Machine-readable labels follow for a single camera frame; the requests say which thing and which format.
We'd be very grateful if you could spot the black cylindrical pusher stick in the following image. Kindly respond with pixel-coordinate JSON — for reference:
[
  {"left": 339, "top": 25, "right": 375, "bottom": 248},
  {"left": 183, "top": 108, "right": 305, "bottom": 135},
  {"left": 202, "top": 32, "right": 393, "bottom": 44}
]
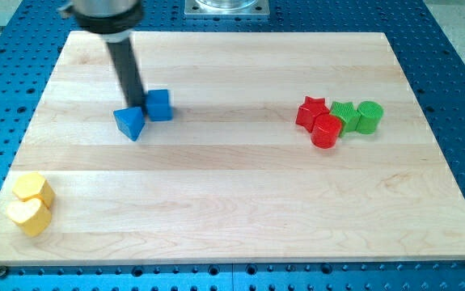
[{"left": 107, "top": 38, "right": 146, "bottom": 114}]

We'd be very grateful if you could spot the blue triangle block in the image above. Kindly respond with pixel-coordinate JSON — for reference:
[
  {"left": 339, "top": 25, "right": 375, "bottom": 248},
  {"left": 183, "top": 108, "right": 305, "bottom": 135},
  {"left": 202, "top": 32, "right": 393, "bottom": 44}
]
[{"left": 113, "top": 107, "right": 145, "bottom": 141}]

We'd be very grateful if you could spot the blue cube block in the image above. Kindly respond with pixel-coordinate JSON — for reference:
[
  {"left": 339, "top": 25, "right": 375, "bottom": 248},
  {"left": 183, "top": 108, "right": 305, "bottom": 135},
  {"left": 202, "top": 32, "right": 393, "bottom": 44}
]
[{"left": 146, "top": 89, "right": 172, "bottom": 121}]

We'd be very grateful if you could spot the yellow hexagon block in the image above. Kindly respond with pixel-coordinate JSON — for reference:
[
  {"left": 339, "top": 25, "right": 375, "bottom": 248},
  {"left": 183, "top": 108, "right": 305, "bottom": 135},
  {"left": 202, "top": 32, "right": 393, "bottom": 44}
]
[{"left": 12, "top": 172, "right": 56, "bottom": 208}]

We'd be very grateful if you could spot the light wooden board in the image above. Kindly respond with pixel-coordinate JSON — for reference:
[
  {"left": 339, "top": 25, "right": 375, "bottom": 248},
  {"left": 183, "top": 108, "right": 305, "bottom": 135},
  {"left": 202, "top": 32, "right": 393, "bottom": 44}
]
[{"left": 0, "top": 31, "right": 465, "bottom": 266}]

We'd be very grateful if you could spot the yellow heart block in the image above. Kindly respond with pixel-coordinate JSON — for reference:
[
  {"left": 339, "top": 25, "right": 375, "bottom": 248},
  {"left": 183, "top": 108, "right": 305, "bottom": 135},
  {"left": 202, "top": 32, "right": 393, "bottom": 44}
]
[{"left": 6, "top": 198, "right": 52, "bottom": 237}]

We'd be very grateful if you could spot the red star block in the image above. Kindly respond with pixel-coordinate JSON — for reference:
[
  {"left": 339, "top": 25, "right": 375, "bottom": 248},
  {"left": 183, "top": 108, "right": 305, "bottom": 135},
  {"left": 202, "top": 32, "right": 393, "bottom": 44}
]
[{"left": 295, "top": 96, "right": 330, "bottom": 133}]

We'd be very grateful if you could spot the red cylinder block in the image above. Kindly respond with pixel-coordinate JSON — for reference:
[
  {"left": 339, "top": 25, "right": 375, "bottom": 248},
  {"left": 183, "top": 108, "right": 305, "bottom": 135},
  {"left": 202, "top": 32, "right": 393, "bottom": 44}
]
[{"left": 311, "top": 115, "right": 342, "bottom": 149}]

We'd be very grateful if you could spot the green star block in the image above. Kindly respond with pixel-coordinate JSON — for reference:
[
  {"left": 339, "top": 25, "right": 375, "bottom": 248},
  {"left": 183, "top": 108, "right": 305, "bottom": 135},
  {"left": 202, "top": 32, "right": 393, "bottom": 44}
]
[{"left": 330, "top": 101, "right": 361, "bottom": 137}]

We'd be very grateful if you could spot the green cylinder block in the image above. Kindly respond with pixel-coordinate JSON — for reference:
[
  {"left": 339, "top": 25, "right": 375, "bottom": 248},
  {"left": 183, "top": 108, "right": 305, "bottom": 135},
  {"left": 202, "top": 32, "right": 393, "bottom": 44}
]
[{"left": 356, "top": 101, "right": 384, "bottom": 134}]

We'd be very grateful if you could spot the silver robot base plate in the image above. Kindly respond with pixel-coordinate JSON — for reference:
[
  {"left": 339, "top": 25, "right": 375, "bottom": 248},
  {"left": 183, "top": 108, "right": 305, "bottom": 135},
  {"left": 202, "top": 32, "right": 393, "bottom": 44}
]
[{"left": 184, "top": 0, "right": 269, "bottom": 17}]

